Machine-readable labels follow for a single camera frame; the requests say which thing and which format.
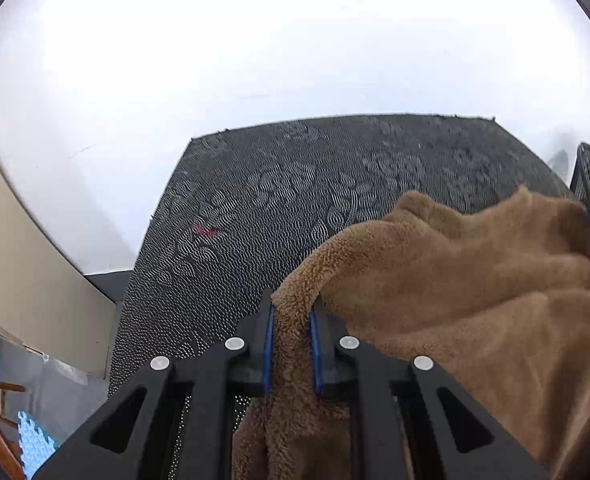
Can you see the brown fleece garment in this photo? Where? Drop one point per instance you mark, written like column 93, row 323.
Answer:
column 500, row 299

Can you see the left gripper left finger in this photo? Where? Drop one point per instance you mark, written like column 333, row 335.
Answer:
column 173, row 418

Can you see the blue foam floor mat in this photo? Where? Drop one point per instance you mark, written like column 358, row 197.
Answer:
column 36, row 446

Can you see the black patterned table mat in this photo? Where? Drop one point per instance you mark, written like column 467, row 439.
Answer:
column 244, row 208

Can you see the black mesh chair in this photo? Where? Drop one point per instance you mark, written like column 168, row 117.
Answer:
column 580, row 183

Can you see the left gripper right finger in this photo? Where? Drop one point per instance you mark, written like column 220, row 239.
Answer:
column 409, row 419

